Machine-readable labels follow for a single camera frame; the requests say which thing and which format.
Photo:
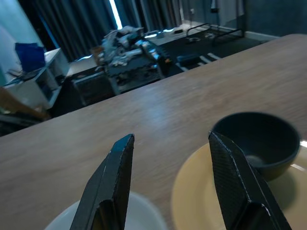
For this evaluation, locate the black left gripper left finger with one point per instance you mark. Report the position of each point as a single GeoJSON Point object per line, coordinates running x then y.
{"type": "Point", "coordinates": [112, 182]}

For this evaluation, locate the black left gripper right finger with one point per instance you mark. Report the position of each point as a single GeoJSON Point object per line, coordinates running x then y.
{"type": "Point", "coordinates": [230, 182]}

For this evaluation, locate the yellow plate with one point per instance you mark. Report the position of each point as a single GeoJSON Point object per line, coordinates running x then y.
{"type": "Point", "coordinates": [196, 191]}

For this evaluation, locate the white plate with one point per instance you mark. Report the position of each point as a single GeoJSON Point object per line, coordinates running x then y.
{"type": "Point", "coordinates": [144, 215]}

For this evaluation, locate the black bowl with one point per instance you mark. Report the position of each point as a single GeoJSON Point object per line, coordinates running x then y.
{"type": "Point", "coordinates": [266, 141]}

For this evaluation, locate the black storage crate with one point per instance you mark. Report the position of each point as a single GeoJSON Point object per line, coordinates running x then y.
{"type": "Point", "coordinates": [93, 87]}

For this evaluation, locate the white shelf unit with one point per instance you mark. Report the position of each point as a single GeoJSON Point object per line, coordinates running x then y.
{"type": "Point", "coordinates": [45, 79]}

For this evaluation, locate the blue bag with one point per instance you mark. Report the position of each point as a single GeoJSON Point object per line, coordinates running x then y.
{"type": "Point", "coordinates": [30, 56]}

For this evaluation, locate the black metal rack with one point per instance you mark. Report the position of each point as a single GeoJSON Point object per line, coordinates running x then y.
{"type": "Point", "coordinates": [218, 30]}

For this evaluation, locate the dark curtain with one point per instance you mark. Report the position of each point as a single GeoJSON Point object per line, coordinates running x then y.
{"type": "Point", "coordinates": [79, 24]}

